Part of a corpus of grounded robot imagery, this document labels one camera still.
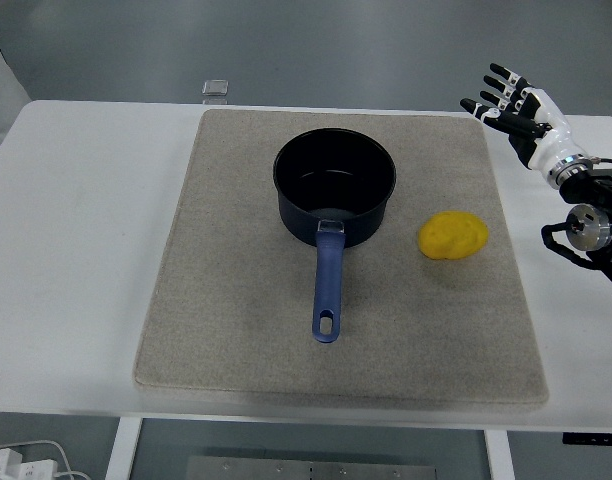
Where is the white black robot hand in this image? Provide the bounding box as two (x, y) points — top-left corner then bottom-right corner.
(459, 62), (587, 172)

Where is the yellow potato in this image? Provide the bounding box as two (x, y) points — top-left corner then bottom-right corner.
(417, 210), (489, 261)

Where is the black table control panel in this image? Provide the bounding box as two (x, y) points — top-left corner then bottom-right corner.
(561, 431), (612, 445)

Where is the white table leg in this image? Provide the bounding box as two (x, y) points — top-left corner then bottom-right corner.
(484, 428), (516, 480)
(104, 415), (143, 480)

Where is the small clear square object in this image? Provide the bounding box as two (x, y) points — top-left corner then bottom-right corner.
(201, 78), (231, 98)

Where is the beige fabric mat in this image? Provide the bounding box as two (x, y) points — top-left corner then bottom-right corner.
(132, 108), (550, 407)

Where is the grey metal plate with screws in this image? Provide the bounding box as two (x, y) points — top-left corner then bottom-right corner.
(185, 455), (440, 480)

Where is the white power strip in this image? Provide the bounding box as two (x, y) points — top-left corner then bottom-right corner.
(0, 448), (60, 480)

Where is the dark blue pot with handle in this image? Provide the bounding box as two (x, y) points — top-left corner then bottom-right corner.
(272, 127), (398, 345)

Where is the white cable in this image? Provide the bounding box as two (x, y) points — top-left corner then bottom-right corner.
(0, 439), (90, 480)

